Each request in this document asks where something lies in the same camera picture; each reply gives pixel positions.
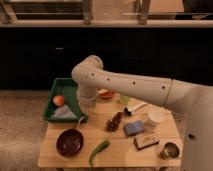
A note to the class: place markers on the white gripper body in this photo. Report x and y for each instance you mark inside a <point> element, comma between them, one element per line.
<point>87,104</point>

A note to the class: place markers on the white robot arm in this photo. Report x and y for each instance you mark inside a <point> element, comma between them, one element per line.
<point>193,100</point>

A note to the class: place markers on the orange bowl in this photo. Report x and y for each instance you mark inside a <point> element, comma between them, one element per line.
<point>105,94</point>

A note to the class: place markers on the dark purple bowl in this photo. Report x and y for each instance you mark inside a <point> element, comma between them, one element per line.
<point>69,143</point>

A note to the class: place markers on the green plastic tray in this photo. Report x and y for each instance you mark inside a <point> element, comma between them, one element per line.
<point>68,89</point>

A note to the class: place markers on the grey cloth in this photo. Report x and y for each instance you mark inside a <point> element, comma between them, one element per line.
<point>64,111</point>

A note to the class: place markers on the orange fruit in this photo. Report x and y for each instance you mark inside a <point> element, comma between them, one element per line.
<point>58,100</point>

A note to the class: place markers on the dark grape bunch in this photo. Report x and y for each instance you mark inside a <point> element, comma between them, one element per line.
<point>113,124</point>

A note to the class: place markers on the light green object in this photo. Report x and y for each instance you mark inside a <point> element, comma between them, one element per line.
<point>124,100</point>

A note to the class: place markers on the white black spoon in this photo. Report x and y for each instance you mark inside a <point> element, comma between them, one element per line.
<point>129,110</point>

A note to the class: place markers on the wooden table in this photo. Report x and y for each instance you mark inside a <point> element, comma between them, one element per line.
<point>121,153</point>

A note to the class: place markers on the blue sponge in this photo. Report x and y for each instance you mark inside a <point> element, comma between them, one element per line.
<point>133,128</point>

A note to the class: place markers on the brown wooden block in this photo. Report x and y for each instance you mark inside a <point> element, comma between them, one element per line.
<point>142,142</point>

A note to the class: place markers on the white cup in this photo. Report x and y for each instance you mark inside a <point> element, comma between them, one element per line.
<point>155,117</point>

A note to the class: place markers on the metal cup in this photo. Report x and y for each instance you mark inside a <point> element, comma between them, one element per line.
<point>170,150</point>

